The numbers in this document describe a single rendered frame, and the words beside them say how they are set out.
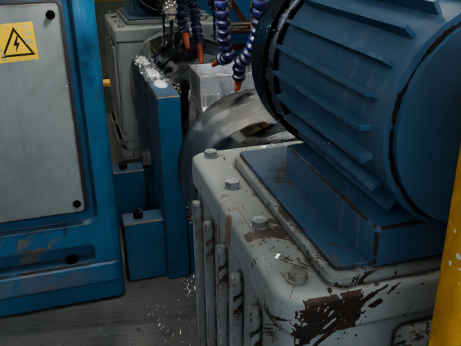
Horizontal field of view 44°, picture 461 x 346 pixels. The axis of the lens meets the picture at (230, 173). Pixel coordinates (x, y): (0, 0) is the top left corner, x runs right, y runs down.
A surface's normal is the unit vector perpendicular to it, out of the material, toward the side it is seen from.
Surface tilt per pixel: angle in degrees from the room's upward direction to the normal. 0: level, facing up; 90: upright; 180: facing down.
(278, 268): 0
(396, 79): 67
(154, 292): 0
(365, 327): 90
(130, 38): 90
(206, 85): 90
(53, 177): 90
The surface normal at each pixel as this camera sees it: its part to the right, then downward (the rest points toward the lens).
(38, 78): 0.29, 0.39
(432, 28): -0.63, -0.61
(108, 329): -0.01, -0.91
